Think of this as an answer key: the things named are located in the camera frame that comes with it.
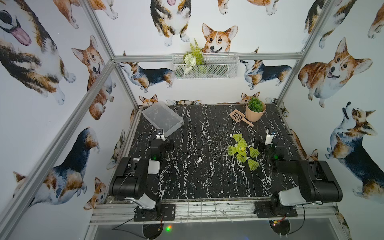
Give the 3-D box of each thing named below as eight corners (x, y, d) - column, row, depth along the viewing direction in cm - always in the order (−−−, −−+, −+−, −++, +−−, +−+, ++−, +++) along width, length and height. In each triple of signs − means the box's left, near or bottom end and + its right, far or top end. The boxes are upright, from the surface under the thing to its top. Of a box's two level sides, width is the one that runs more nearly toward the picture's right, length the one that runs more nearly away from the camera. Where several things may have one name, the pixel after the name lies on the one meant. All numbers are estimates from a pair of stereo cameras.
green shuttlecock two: (227, 155, 96) (228, 152, 93) (227, 147, 99) (227, 145, 97) (244, 155, 96) (245, 152, 93) (243, 147, 99) (244, 145, 97)
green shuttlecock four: (237, 162, 92) (238, 160, 90) (236, 154, 96) (236, 151, 94) (246, 162, 92) (247, 160, 90) (244, 154, 96) (245, 151, 94)
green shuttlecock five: (249, 170, 89) (250, 168, 87) (246, 158, 94) (247, 156, 91) (258, 170, 89) (260, 168, 87) (256, 158, 94) (257, 156, 91)
